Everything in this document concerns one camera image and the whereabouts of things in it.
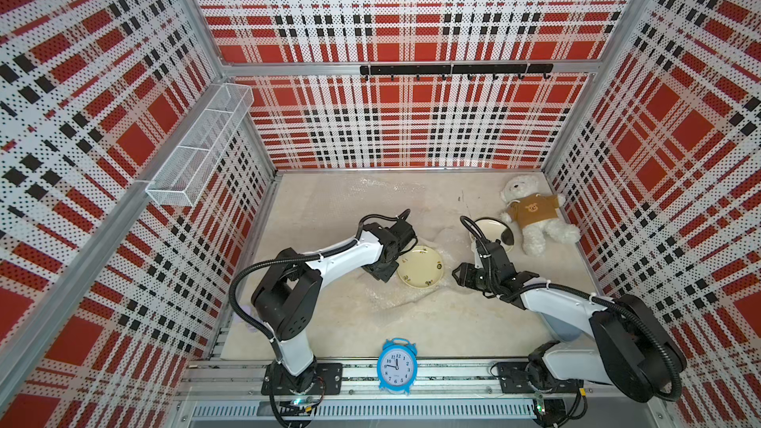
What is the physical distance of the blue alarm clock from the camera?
73 cm

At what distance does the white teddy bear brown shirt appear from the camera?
0.93 m

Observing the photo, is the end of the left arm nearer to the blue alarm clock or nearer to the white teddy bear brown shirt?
the blue alarm clock

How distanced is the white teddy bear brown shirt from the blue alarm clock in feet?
1.63
